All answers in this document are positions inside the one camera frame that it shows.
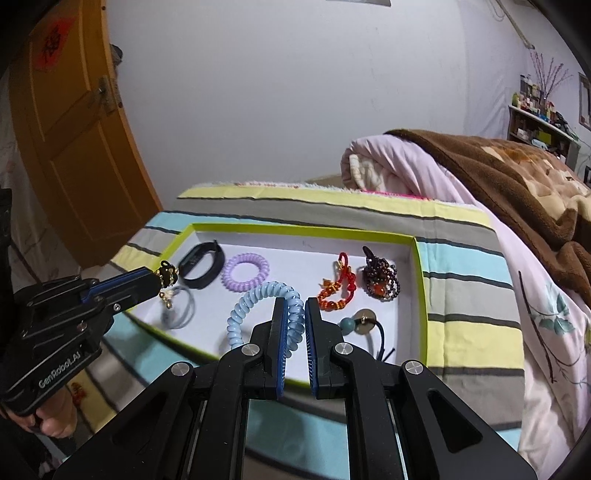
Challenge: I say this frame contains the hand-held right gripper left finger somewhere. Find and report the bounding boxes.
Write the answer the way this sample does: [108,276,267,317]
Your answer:
[53,298,290,480]

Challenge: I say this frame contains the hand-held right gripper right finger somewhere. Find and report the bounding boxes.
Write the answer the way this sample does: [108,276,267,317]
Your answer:
[304,298,539,480]

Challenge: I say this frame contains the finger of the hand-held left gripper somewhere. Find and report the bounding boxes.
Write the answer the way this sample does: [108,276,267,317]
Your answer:
[93,266,162,293]
[99,281,163,315]

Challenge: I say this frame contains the grey hair tie with charm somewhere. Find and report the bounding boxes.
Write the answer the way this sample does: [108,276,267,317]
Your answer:
[159,282,197,330]

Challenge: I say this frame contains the black and gold hair tie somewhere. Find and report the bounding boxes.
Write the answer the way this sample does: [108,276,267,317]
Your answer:
[157,261,180,289]

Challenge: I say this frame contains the light blue spiral hair tie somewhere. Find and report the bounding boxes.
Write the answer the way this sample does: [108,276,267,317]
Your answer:
[226,281,305,352]

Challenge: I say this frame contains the black hair tie with disc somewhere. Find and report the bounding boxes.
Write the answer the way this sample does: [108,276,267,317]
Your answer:
[339,308,397,363]

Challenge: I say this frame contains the black smart band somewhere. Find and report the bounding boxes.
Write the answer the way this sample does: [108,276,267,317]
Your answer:
[178,240,225,289]

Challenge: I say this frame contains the red orange knotted bracelet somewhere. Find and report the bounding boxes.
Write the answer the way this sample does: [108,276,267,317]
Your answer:
[317,251,358,312]

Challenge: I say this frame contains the purple spiral hair tie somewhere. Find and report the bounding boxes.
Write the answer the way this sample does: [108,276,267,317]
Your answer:
[221,252,270,292]

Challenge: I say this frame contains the dark beaded bracelet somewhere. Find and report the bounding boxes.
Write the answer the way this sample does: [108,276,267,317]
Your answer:
[360,246,402,302]

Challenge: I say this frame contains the lime green shallow box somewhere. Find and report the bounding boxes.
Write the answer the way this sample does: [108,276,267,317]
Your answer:
[126,223,432,386]

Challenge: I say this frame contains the person's left hand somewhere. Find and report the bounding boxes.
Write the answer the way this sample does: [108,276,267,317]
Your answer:
[32,381,79,440]

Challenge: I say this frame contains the orange wooden door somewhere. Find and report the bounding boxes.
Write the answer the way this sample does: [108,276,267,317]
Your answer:
[9,0,163,268]

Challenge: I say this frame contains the striped bed sheet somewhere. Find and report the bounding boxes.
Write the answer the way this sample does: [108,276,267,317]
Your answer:
[60,182,527,462]

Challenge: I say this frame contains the pink floral quilt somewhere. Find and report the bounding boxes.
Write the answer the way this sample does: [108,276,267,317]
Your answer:
[341,134,591,480]

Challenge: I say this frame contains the red door decoration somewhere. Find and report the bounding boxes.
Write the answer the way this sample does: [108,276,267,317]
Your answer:
[30,16,79,72]

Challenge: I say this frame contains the brown fleece blanket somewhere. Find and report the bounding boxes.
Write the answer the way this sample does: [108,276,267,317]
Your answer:
[385,128,591,305]

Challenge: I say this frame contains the white shelf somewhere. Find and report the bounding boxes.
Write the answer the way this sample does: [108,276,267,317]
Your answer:
[508,104,583,167]

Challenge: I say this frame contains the row of bottles and jars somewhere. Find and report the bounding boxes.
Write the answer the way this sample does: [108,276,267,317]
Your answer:
[512,74,561,121]

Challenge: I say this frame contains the dried flower branches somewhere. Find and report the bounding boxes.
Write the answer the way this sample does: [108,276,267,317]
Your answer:
[531,51,573,100]

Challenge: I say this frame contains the barred window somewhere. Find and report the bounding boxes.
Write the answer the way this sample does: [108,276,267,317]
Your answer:
[577,74,591,130]

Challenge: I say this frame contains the white wall conduit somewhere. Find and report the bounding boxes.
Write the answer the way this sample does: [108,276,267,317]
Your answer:
[496,0,536,51]

